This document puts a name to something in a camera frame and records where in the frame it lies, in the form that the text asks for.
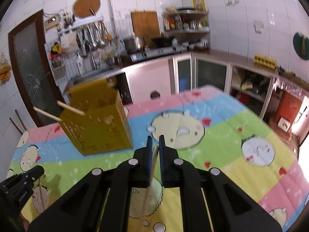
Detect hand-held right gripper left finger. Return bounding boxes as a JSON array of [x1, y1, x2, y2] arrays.
[[28, 135, 154, 232]]

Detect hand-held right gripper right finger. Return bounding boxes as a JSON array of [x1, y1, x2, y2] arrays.
[[159, 135, 282, 232]]

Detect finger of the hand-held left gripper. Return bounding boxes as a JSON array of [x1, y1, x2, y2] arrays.
[[5, 165, 45, 189]]

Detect wooden chopstick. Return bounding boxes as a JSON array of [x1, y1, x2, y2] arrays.
[[33, 106, 63, 122], [141, 145, 160, 218], [57, 101, 87, 116]]

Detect yellow perforated utensil holder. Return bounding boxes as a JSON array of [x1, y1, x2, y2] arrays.
[[59, 77, 133, 156]]

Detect row of hanging kitchen utensils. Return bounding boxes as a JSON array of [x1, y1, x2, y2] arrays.
[[76, 20, 114, 56]]

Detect printed cartoon blanket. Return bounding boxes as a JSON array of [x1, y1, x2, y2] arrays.
[[6, 85, 302, 232]]

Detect kitchen counter cabinets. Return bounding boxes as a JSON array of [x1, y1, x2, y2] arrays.
[[121, 51, 278, 124]]

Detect stainless steel sink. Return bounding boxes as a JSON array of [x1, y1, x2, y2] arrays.
[[70, 66, 126, 83]]

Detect hanging plastic food bag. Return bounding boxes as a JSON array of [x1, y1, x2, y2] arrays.
[[0, 53, 12, 85]]

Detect dark wooden glass door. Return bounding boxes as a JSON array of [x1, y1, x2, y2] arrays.
[[8, 10, 67, 127]]

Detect gas stove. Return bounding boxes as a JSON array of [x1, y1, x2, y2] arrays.
[[130, 46, 183, 62]]

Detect white soap dispenser bottle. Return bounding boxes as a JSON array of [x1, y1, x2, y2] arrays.
[[76, 52, 85, 75]]

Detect metal faucet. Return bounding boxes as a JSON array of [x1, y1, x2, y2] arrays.
[[86, 42, 98, 70]]

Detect steel cooking pot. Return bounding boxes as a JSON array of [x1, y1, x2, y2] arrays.
[[123, 36, 145, 54]]

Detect black wok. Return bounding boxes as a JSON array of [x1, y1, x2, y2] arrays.
[[151, 36, 176, 49]]

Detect yellow and black hanging item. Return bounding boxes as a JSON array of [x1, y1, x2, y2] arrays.
[[50, 42, 63, 55]]

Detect metal corner shelf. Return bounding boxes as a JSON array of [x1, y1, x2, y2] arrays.
[[162, 10, 210, 52]]

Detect white hanging cloth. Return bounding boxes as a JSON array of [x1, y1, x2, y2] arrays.
[[60, 31, 78, 49]]

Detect row of condiment bottles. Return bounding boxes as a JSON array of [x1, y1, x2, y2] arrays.
[[164, 14, 209, 31]]

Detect red cabinet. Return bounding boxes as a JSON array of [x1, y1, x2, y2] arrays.
[[278, 90, 305, 131]]

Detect yellow egg tray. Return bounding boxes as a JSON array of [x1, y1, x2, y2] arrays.
[[253, 54, 277, 69]]

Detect utensil cup with knives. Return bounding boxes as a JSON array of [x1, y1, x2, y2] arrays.
[[61, 10, 74, 28]]

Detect round wooden cutting board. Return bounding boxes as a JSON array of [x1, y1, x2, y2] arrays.
[[73, 0, 101, 19]]

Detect wire wall basket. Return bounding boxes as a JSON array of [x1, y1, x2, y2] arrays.
[[52, 58, 66, 72]]

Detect wall controller box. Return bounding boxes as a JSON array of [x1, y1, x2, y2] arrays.
[[44, 14, 61, 31]]

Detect metal wall rack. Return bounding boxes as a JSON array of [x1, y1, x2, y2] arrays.
[[57, 14, 105, 36]]

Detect vertical wall pipe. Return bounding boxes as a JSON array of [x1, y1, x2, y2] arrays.
[[109, 0, 117, 39]]

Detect yellow wall poster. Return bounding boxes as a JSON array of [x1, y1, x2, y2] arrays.
[[192, 0, 207, 12]]

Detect green round wall decoration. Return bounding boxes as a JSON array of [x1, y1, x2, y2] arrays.
[[293, 31, 309, 61]]

